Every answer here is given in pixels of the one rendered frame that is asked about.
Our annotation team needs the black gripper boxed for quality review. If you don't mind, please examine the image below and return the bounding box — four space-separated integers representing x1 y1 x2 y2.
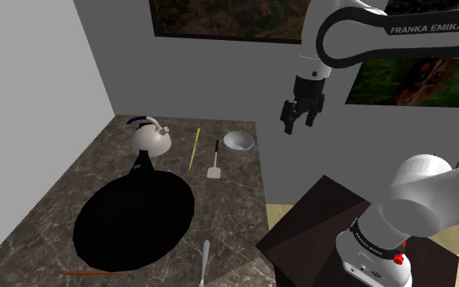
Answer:
279 74 327 135

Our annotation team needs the white bowl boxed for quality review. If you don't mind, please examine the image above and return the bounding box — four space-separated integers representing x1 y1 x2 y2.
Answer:
223 130 255 153

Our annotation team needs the yellow stick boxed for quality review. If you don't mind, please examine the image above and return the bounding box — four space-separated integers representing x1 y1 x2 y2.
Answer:
188 127 201 172

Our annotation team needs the dark robot stand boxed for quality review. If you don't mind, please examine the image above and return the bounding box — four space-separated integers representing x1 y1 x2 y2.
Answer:
255 174 459 287

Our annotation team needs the silver spoon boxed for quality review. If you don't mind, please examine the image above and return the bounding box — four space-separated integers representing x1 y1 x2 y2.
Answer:
197 239 211 287

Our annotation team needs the black frying pan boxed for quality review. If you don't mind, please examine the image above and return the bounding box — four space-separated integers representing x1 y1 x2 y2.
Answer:
72 150 196 273

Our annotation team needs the orange stick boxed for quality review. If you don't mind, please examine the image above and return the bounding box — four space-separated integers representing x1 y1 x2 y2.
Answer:
62 270 126 276

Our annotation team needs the white spatula with black handle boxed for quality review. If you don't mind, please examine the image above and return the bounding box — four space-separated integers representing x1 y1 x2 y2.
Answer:
206 139 222 180

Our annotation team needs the green and brown wall picture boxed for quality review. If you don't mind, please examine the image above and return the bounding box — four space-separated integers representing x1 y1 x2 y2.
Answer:
344 57 459 108

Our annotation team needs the dark landscape wall picture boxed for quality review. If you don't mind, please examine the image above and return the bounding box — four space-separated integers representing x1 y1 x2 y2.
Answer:
148 0 459 45

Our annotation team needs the white kettle with blue handle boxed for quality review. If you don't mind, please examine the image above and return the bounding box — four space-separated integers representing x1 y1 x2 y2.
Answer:
126 115 173 158

